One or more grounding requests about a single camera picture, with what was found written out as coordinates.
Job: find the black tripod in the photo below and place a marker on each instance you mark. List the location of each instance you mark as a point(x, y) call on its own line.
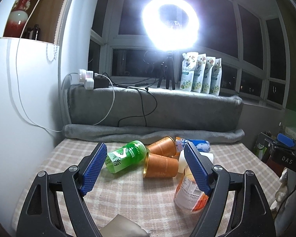
point(168, 66)

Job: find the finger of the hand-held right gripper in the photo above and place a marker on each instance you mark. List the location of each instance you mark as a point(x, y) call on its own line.
point(286, 139)

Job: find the dark glass bottle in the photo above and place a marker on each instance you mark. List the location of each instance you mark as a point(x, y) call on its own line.
point(35, 32)

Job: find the green plastic bottle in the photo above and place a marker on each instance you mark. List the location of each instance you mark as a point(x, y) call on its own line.
point(125, 155)

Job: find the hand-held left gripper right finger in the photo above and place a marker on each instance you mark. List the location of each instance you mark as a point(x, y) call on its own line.
point(197, 170)

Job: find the white plush toy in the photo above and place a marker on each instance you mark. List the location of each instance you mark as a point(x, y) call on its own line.
point(282, 190)

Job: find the grey blanket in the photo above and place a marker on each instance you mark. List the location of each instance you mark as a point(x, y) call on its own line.
point(187, 111)

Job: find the white green refill pouch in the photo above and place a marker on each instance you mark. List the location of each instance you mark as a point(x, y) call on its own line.
point(208, 79)
point(216, 81)
point(187, 71)
point(199, 76)

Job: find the brown paper cup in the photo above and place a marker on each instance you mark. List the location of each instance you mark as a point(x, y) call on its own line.
point(162, 147)
point(162, 165)

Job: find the black power adapter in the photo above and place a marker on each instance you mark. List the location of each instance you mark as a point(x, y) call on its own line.
point(101, 82)

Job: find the checked bed sheet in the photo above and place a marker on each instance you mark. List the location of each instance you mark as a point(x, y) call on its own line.
point(138, 195)

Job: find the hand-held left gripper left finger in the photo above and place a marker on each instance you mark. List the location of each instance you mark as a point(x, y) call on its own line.
point(95, 170)

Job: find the orange label clear bottle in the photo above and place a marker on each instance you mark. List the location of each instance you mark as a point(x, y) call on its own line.
point(187, 195)

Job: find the red white vase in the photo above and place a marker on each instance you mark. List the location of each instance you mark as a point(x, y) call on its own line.
point(18, 19)

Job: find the brown paper sheet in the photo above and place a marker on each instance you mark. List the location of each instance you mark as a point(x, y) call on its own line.
point(125, 227)

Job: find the blue label water bottle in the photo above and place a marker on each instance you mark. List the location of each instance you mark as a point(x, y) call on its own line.
point(199, 145)

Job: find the white power strip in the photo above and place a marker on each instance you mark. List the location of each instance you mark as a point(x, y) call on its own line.
point(85, 77)

